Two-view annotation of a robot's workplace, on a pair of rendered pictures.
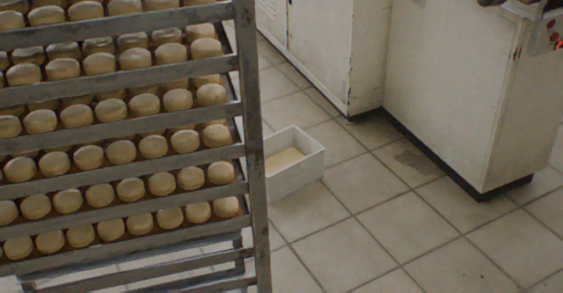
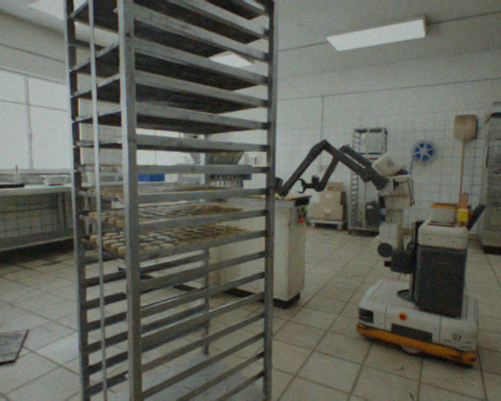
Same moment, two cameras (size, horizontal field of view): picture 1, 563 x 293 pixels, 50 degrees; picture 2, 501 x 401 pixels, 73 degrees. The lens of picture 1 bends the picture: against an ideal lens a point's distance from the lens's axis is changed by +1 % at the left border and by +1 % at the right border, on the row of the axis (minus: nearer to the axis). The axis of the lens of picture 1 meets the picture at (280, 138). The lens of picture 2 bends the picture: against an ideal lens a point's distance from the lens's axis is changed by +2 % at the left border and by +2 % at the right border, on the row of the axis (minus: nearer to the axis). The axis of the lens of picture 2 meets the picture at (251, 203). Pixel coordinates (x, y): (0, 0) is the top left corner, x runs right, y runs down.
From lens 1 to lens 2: 1.09 m
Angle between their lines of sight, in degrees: 43
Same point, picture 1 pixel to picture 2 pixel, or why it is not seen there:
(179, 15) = (253, 123)
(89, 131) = (220, 168)
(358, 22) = not seen: hidden behind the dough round
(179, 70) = (250, 146)
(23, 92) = (203, 142)
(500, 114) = (288, 254)
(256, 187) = (271, 207)
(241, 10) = (273, 122)
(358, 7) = not seen: hidden behind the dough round
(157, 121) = (241, 169)
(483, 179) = (286, 292)
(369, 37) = not seen: hidden behind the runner
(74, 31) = (224, 119)
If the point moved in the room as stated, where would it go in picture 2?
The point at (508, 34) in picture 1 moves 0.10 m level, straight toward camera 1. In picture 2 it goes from (284, 216) to (287, 219)
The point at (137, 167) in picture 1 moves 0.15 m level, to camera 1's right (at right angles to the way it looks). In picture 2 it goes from (232, 192) to (264, 191)
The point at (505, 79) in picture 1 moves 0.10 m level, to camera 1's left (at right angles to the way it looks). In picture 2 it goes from (286, 236) to (276, 238)
